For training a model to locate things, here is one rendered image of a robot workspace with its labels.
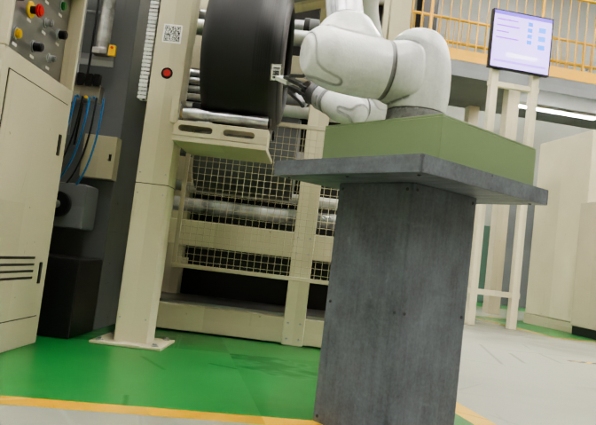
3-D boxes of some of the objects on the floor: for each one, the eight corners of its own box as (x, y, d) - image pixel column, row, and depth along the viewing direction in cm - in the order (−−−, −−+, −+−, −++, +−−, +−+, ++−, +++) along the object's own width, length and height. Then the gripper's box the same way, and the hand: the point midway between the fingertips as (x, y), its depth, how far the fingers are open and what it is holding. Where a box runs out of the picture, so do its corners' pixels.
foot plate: (89, 342, 254) (89, 336, 255) (109, 334, 281) (110, 329, 281) (160, 351, 254) (160, 345, 254) (174, 342, 280) (175, 337, 280)
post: (112, 342, 261) (198, -272, 281) (121, 338, 274) (203, -248, 294) (145, 347, 260) (230, -269, 281) (153, 342, 274) (233, -245, 294)
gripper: (313, 79, 230) (271, 60, 247) (309, 115, 236) (268, 95, 252) (330, 76, 235) (287, 59, 251) (325, 113, 241) (285, 93, 257)
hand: (284, 80), depth 249 cm, fingers closed
